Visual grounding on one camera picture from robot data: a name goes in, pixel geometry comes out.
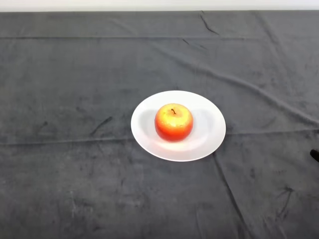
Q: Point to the black cloth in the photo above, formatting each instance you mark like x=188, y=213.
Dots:
x=159, y=199

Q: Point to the red yellow apple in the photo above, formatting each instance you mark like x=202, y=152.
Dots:
x=174, y=124

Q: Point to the white round plate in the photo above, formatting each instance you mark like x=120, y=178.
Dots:
x=210, y=130

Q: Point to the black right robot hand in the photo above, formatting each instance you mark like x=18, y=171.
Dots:
x=316, y=155

